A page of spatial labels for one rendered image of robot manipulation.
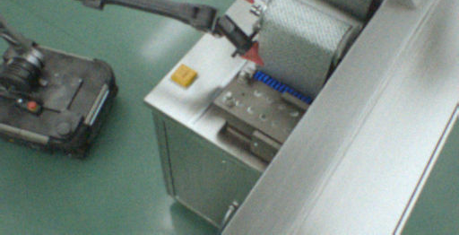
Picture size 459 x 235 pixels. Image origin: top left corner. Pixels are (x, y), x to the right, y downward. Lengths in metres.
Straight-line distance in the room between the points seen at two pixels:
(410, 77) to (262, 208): 0.59
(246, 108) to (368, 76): 0.72
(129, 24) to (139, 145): 0.88
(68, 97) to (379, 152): 1.84
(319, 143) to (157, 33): 2.41
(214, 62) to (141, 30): 1.39
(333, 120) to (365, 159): 0.25
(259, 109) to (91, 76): 1.32
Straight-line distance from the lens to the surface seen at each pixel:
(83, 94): 2.61
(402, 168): 1.07
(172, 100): 1.73
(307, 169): 0.77
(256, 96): 1.58
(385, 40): 0.95
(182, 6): 1.58
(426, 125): 1.14
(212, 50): 1.86
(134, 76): 2.93
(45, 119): 2.58
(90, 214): 2.56
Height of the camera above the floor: 2.33
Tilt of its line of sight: 57 degrees down
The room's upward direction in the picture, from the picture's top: 4 degrees clockwise
